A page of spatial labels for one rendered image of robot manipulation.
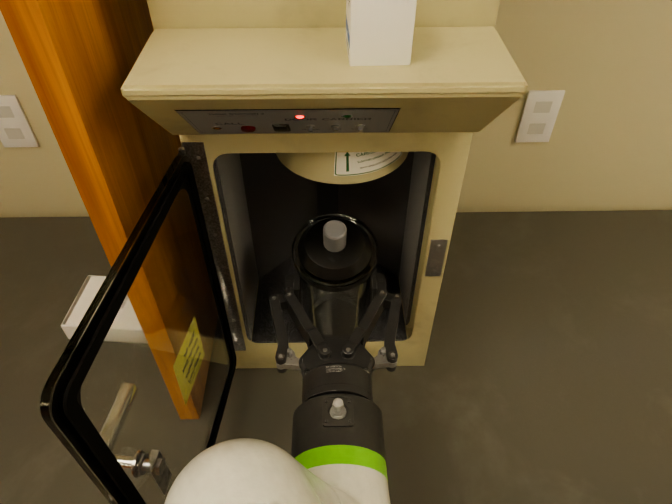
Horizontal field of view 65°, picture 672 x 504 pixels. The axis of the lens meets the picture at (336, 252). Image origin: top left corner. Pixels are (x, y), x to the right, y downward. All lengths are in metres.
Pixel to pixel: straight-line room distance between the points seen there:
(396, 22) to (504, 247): 0.77
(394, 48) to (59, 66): 0.27
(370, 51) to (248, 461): 0.32
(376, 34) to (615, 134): 0.86
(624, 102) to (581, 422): 0.62
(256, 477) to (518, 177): 0.98
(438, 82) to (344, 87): 0.07
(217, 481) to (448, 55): 0.37
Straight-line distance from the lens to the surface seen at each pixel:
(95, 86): 0.55
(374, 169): 0.65
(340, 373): 0.55
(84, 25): 0.55
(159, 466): 0.57
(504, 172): 1.22
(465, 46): 0.51
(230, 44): 0.51
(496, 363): 0.96
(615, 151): 1.28
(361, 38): 0.45
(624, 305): 1.13
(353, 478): 0.50
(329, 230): 0.62
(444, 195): 0.65
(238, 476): 0.37
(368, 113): 0.48
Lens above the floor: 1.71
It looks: 45 degrees down
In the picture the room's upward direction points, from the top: straight up
